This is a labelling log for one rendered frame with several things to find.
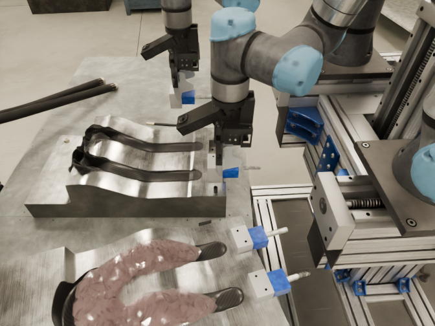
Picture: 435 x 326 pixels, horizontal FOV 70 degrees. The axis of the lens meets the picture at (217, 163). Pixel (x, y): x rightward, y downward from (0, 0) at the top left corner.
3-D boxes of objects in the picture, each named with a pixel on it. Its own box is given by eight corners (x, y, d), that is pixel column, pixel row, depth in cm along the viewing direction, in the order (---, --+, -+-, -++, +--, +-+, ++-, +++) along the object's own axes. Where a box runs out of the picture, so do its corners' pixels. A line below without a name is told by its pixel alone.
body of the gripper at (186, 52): (199, 74, 86) (197, 31, 78) (168, 74, 86) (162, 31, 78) (200, 61, 92) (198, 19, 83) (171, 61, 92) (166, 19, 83)
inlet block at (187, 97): (212, 99, 100) (212, 85, 96) (212, 108, 96) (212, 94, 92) (172, 99, 100) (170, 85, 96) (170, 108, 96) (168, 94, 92)
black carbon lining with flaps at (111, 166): (203, 145, 89) (202, 119, 82) (202, 189, 78) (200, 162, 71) (83, 146, 89) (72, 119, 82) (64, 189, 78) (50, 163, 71)
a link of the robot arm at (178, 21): (159, 13, 74) (164, 1, 80) (162, 32, 78) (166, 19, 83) (190, 13, 74) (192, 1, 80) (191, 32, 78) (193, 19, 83)
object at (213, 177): (258, 167, 80) (260, 152, 77) (260, 182, 77) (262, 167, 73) (208, 168, 81) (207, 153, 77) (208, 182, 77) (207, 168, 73)
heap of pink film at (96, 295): (197, 239, 69) (195, 219, 64) (221, 319, 57) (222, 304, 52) (76, 271, 64) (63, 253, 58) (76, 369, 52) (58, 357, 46)
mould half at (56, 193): (224, 149, 98) (224, 114, 89) (225, 217, 80) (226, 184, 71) (67, 149, 98) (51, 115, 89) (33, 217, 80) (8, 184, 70)
